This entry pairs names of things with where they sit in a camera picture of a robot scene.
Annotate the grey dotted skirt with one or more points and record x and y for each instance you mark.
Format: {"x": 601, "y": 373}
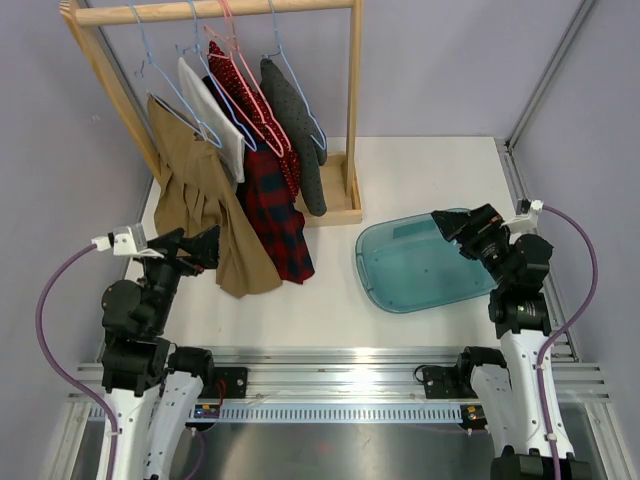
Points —
{"x": 291, "y": 114}

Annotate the red plaid skirt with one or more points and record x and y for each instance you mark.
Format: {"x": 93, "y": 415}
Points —
{"x": 265, "y": 199}

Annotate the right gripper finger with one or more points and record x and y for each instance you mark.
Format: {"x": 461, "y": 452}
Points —
{"x": 450, "y": 220}
{"x": 458, "y": 237}

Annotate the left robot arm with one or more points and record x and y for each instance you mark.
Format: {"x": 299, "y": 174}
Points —
{"x": 149, "y": 384}

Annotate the aluminium frame post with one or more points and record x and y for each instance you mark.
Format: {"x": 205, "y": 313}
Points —
{"x": 578, "y": 20}

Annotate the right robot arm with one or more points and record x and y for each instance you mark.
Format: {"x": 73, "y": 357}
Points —
{"x": 514, "y": 383}

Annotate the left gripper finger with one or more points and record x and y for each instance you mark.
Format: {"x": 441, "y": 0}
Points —
{"x": 206, "y": 260}
{"x": 204, "y": 242}

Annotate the white slotted cable duct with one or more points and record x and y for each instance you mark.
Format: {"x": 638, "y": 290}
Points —
{"x": 272, "y": 413}

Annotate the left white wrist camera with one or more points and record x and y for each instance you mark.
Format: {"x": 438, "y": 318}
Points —
{"x": 126, "y": 241}

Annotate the wooden clothes rack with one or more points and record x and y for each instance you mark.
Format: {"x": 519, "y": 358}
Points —
{"x": 339, "y": 178}

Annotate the red dotted skirt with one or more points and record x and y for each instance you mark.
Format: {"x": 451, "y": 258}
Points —
{"x": 222, "y": 71}

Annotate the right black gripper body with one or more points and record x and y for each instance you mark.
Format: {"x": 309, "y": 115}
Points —
{"x": 489, "y": 246}

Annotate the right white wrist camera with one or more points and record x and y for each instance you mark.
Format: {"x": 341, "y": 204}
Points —
{"x": 526, "y": 218}

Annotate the white skirt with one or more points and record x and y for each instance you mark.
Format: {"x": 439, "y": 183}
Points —
{"x": 199, "y": 94}

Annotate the tan pleated skirt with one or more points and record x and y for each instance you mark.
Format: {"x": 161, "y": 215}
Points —
{"x": 196, "y": 195}

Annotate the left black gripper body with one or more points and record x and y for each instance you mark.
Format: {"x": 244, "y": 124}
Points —
{"x": 170, "y": 268}

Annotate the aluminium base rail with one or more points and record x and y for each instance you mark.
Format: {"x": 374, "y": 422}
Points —
{"x": 366, "y": 375}

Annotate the teal plastic bin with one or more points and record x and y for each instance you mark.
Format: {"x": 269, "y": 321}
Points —
{"x": 405, "y": 265}

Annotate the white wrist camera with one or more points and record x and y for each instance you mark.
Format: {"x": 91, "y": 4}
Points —
{"x": 526, "y": 218}
{"x": 126, "y": 241}

